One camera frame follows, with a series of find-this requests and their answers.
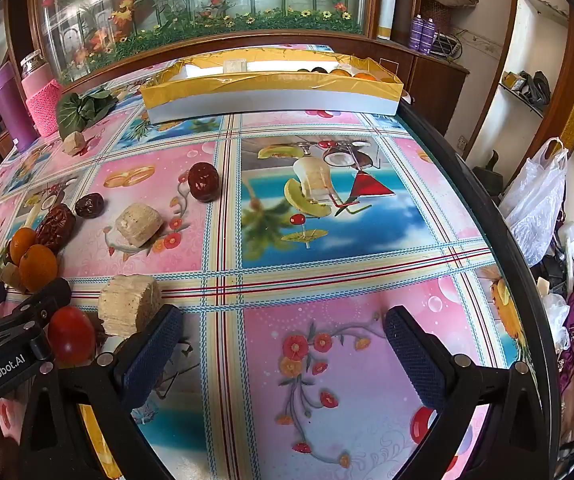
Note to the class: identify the small dark red date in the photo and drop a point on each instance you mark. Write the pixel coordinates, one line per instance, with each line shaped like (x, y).
(89, 205)

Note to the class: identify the white and yellow roll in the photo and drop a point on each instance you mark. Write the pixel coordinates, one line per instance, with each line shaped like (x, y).
(389, 0)

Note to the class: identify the round beige rice cake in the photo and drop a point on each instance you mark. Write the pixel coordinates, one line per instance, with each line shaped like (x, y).
(128, 305)

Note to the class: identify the small beige cake piece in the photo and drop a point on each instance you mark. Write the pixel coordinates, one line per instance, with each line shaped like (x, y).
(74, 143)

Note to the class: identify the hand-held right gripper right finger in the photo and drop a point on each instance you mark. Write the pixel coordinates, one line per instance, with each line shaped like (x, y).
(414, 360)

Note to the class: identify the orange tangerine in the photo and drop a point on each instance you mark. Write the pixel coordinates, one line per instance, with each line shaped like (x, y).
(38, 267)
(364, 76)
(21, 244)
(340, 72)

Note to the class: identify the beige cake chunk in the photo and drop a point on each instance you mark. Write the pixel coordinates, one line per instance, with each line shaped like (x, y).
(10, 276)

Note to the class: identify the jar with pink knit sleeve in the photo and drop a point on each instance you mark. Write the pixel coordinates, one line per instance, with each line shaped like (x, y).
(42, 105)

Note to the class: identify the large wrinkled red date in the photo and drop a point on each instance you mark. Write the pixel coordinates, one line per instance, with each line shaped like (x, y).
(56, 227)

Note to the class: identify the wicker basket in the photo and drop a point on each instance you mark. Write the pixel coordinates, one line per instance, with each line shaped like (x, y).
(442, 10)

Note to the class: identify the purple thermos bottle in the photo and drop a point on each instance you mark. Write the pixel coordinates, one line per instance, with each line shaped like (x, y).
(9, 110)

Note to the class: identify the red tomato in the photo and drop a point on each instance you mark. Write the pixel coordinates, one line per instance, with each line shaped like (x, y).
(70, 335)

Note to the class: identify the white plastic bag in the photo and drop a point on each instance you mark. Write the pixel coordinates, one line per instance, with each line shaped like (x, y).
(537, 205)

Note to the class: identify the long yellow box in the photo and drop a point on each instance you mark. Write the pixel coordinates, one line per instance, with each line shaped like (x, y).
(267, 91)

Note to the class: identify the flower-print glass screen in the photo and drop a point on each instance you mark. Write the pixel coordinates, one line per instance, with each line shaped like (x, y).
(192, 5)

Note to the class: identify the printed plastic tablecloth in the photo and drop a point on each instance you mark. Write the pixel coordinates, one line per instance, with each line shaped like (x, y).
(317, 305)

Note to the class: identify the dark fruit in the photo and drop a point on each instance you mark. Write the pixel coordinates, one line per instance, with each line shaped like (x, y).
(312, 70)

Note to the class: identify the round red date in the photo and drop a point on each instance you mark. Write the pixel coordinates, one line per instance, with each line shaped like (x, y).
(203, 181)

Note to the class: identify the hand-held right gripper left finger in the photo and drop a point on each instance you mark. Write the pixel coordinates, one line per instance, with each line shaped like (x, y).
(152, 355)

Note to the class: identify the black bag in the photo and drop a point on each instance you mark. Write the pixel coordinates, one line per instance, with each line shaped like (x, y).
(537, 87)

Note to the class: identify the green leafy vegetable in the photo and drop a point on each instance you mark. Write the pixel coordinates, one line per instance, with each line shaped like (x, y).
(79, 110)

